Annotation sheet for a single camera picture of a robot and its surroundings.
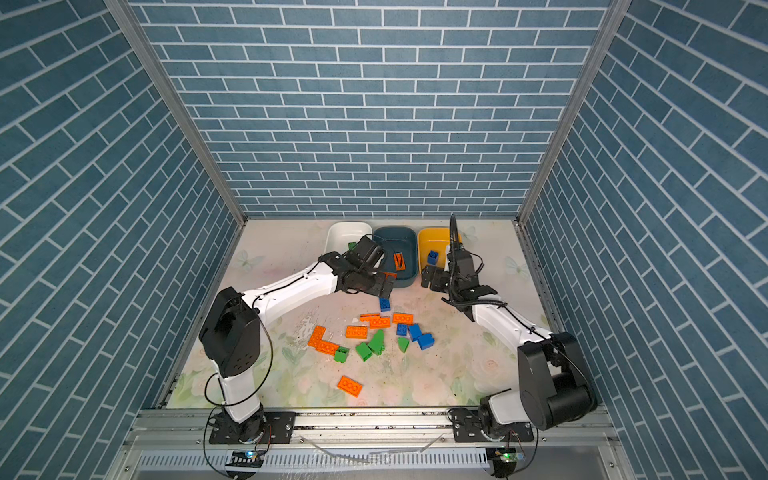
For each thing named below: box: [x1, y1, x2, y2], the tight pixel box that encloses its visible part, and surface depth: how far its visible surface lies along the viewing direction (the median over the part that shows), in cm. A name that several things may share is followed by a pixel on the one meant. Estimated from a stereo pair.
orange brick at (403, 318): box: [392, 313, 415, 325], surface depth 95 cm
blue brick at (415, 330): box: [409, 323, 423, 342], surface depth 91 cm
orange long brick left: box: [307, 326, 341, 356], surface depth 90 cm
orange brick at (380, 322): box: [369, 317, 391, 329], surface depth 93 cm
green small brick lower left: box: [333, 346, 349, 363], surface depth 87 cm
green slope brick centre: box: [367, 329, 385, 355], surface depth 90 cm
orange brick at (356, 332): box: [345, 325, 368, 340], surface depth 91 cm
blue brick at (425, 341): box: [418, 333, 435, 351], surface depth 89 cm
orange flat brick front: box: [336, 376, 363, 397], surface depth 82 cm
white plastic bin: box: [324, 221, 373, 255], surface depth 114 cm
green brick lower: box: [356, 342, 373, 362], surface depth 87 cm
